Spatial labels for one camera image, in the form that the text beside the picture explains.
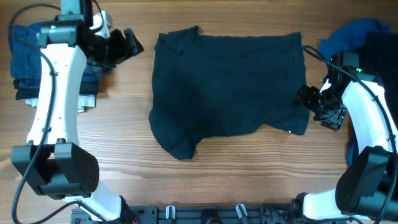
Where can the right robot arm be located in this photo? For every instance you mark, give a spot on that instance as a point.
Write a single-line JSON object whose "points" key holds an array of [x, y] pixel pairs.
{"points": [[368, 188]]}

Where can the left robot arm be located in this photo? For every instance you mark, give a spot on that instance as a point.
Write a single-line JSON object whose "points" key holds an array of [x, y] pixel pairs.
{"points": [[52, 162]]}

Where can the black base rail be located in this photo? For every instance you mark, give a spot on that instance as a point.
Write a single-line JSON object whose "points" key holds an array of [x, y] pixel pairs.
{"points": [[263, 214]]}

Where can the folded white garment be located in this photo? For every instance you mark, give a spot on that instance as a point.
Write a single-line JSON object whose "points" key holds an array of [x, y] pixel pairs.
{"points": [[84, 101]]}

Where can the bright blue t-shirt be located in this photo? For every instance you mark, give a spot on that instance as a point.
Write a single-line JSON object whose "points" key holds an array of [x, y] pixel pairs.
{"points": [[351, 36]]}

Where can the dark green t-shirt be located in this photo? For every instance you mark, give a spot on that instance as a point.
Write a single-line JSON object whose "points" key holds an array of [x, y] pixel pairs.
{"points": [[220, 86]]}

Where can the folded black garment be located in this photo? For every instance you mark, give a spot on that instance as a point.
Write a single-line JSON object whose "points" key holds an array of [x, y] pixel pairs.
{"points": [[90, 88]]}

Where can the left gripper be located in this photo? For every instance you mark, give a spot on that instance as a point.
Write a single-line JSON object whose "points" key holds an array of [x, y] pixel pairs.
{"points": [[116, 37]]}

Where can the folded blue shorts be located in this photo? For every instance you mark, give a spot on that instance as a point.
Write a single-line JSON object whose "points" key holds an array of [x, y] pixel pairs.
{"points": [[25, 62]]}

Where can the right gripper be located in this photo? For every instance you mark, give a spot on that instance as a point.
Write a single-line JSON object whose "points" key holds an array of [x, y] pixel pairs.
{"points": [[333, 120]]}

